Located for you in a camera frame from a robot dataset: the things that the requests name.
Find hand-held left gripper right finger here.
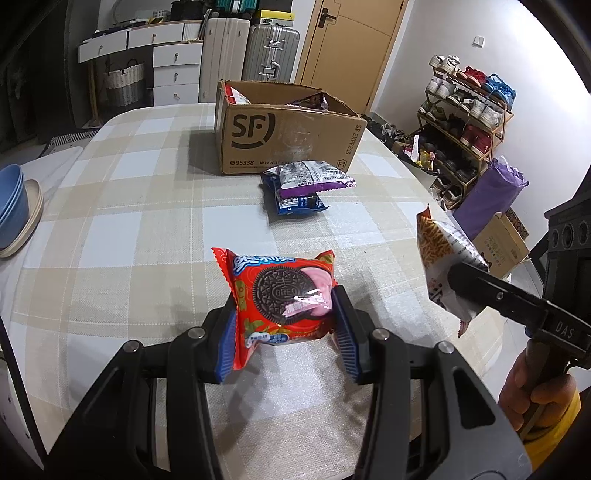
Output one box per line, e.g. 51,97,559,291
330,285,532,480

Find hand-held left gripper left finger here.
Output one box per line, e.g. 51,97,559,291
46,288,241,480

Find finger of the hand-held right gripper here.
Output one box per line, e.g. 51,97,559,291
448,263,550,333

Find red cookie packet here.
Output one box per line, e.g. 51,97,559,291
211,247,338,372

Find white orange snack packet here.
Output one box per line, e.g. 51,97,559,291
416,205,491,337

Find brown cardboard box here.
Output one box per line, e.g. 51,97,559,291
215,79,369,176

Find person's right forearm yellow sleeve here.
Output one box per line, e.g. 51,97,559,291
522,392,583,467

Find person's right hand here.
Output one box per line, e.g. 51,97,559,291
499,353,578,444

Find small cardboard box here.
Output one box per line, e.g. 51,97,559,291
471,210,532,280

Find purple rolled mat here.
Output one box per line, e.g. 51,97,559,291
452,156,530,241

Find blue snack packet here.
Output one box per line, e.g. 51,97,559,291
263,185,331,217

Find colourful wrappers pile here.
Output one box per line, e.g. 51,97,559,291
406,136,439,169

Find wooden shoe rack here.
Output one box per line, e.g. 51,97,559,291
418,60,514,204

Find beige checked tablecloth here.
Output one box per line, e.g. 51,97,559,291
0,102,462,480

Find many assorted shoes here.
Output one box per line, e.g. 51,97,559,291
365,54,517,208

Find white purple snack packet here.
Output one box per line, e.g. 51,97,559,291
261,159,358,195

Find beige plate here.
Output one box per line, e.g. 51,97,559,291
0,179,44,258

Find blue bowl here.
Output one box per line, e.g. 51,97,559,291
0,185,27,250
0,165,25,222

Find red white snack packet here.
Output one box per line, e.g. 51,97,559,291
224,83,252,104

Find striped floor mat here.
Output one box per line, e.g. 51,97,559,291
44,130,100,153

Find wooden door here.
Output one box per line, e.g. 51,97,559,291
295,0,409,109

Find woven basket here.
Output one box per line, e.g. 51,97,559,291
102,59,146,109

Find beige suitcase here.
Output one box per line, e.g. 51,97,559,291
199,17,252,104

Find white drawer desk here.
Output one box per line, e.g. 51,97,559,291
78,19,206,107

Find silver suitcase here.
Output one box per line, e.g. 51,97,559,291
242,24,301,84

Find yellow shoe box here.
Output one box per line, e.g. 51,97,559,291
259,10,296,26

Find black bucket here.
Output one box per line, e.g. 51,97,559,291
171,0,206,21

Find teal suitcase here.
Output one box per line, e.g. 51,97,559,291
215,0,259,14

